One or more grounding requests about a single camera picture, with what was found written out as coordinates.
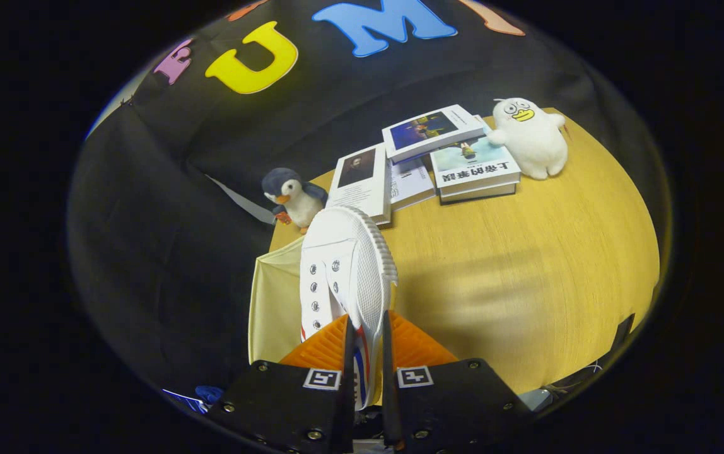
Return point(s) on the white canvas shoe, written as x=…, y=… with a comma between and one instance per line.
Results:
x=362, y=271

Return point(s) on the book with blue picture cover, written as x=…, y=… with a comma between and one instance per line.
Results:
x=431, y=129

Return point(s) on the grey white penguin plush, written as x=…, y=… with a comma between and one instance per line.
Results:
x=299, y=202

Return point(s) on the black backdrop cloth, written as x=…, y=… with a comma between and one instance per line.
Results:
x=166, y=252

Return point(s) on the book with light blue cover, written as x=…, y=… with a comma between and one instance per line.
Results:
x=472, y=165

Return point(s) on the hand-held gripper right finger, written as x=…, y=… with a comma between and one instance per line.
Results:
x=390, y=403

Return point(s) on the white book under stack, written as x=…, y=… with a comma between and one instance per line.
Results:
x=478, y=194

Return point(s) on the cream fabric storage box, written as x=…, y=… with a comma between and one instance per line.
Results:
x=277, y=302

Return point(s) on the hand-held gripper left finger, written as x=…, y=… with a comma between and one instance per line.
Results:
x=346, y=403

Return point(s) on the white duck plush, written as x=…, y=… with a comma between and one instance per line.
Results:
x=532, y=142

